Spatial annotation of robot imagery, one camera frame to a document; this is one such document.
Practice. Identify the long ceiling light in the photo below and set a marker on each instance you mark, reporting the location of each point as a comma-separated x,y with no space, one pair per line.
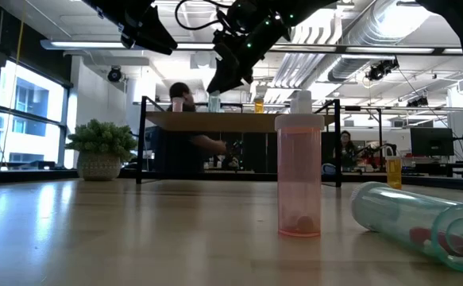
390,50
88,44

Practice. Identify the white cap on table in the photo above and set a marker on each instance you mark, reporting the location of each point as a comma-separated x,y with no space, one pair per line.
298,178

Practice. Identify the small orange pill bottle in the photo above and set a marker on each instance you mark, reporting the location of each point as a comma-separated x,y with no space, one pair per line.
394,175

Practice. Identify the silver ventilation duct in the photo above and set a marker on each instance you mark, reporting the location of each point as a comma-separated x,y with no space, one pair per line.
374,35

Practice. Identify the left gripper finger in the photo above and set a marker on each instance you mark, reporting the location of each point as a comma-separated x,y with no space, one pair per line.
155,35

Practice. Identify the pink pill bottle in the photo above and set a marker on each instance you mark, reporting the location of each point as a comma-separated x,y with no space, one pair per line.
177,105

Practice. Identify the black ceiling spotlights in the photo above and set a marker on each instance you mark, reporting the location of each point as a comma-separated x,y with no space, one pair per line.
382,69
417,101

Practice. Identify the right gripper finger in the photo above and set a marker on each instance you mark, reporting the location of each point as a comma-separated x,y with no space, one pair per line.
227,71

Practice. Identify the green potted plant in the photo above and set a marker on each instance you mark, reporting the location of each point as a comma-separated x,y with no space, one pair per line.
98,167

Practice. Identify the black computer monitor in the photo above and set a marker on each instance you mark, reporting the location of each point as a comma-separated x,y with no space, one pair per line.
431,141

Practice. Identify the black background robot arm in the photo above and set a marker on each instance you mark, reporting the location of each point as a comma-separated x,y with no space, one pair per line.
376,153

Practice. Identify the white opaque pill bottle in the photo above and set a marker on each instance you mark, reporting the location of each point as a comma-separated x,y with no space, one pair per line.
293,107
304,102

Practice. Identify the green pill bottle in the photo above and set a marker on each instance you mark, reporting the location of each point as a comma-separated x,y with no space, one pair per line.
406,214
214,103

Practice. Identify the person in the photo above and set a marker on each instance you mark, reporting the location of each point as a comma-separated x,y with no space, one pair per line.
346,139
181,89

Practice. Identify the wooden shelf black metal frame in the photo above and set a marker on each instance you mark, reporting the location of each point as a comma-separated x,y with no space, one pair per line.
215,121

